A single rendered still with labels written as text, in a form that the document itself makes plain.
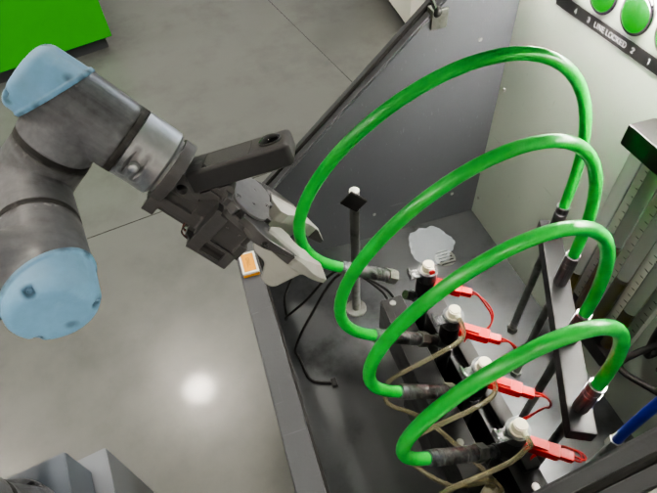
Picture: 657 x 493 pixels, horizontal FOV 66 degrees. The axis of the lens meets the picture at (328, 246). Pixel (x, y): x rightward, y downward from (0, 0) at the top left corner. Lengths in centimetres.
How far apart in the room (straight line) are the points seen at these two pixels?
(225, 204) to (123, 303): 172
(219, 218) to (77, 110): 17
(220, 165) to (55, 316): 21
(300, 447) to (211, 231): 36
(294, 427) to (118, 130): 48
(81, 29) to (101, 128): 338
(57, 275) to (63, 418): 164
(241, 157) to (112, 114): 13
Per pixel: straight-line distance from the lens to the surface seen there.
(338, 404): 92
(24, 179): 55
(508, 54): 55
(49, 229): 49
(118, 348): 213
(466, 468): 74
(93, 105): 53
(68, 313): 47
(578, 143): 55
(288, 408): 80
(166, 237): 241
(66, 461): 93
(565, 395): 68
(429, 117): 98
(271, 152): 52
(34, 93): 54
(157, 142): 53
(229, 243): 58
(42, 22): 385
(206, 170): 54
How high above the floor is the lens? 168
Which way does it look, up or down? 49 degrees down
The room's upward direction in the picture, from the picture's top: 5 degrees counter-clockwise
